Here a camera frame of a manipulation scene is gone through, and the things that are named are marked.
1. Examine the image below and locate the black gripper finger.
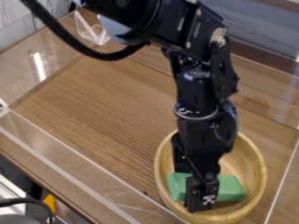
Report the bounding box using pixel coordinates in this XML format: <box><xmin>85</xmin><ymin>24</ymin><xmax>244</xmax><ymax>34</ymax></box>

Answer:
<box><xmin>184</xmin><ymin>174</ymin><xmax>220</xmax><ymax>214</ymax></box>
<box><xmin>171</xmin><ymin>136</ymin><xmax>192</xmax><ymax>173</ymax></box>

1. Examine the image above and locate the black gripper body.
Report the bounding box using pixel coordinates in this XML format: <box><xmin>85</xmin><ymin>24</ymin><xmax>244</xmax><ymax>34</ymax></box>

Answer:
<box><xmin>172</xmin><ymin>100</ymin><xmax>239</xmax><ymax>180</ymax></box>

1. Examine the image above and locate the green rectangular block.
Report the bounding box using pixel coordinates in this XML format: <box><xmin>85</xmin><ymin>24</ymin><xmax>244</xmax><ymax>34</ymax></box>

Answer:
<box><xmin>167</xmin><ymin>172</ymin><xmax>247</xmax><ymax>202</ymax></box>

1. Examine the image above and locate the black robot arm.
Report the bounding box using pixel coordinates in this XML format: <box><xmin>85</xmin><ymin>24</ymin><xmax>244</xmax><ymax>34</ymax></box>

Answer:
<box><xmin>79</xmin><ymin>0</ymin><xmax>239</xmax><ymax>213</ymax></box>

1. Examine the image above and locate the light wooden bowl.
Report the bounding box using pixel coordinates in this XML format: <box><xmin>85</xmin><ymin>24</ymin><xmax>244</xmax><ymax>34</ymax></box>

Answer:
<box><xmin>153</xmin><ymin>133</ymin><xmax>267</xmax><ymax>224</ymax></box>

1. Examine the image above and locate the black cable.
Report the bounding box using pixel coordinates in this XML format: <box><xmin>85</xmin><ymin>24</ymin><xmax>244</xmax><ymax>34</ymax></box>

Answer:
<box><xmin>21</xmin><ymin>0</ymin><xmax>151</xmax><ymax>61</ymax></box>

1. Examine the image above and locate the clear acrylic front wall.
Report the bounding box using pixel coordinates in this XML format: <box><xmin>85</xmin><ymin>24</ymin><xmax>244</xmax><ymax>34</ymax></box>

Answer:
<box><xmin>0</xmin><ymin>100</ymin><xmax>184</xmax><ymax>224</ymax></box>

